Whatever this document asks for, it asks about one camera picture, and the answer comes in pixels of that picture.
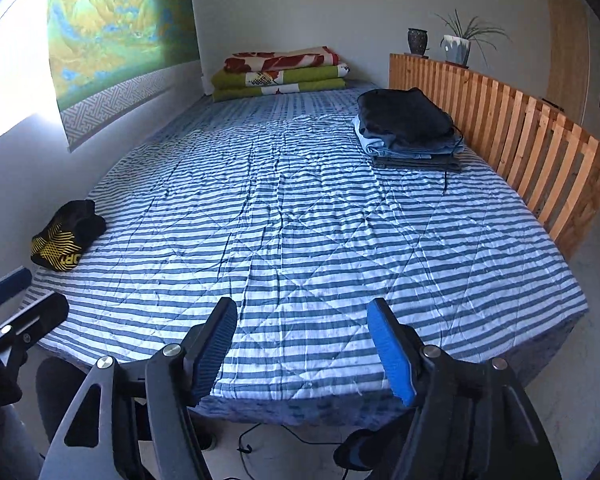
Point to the wooden door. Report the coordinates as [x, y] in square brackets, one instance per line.
[570, 55]

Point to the blue white striped bed quilt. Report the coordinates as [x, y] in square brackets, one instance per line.
[305, 235]

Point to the black shorts with yellow print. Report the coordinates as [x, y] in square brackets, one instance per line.
[65, 240]

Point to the folded red floral blanket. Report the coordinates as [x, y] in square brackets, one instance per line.
[280, 60]

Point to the landscape wall scroll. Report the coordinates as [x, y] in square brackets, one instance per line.
[120, 20]

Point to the black pants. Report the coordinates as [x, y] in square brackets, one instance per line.
[405, 115]

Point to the dark ceramic vase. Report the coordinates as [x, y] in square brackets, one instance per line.
[418, 42]

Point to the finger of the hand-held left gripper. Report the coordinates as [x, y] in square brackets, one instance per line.
[45, 310]
[10, 280]

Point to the potted green plant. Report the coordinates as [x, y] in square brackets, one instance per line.
[456, 50]

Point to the folded light blue garment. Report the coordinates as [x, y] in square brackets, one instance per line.
[375, 146]

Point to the wooden slat bed rail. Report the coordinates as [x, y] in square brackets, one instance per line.
[530, 135]

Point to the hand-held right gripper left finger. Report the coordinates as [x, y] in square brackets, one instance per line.
[215, 350]

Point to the folded grey garment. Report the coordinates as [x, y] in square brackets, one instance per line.
[415, 164]

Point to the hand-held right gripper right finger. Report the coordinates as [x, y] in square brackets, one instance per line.
[390, 355]

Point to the black shoe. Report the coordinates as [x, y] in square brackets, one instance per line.
[370, 452]

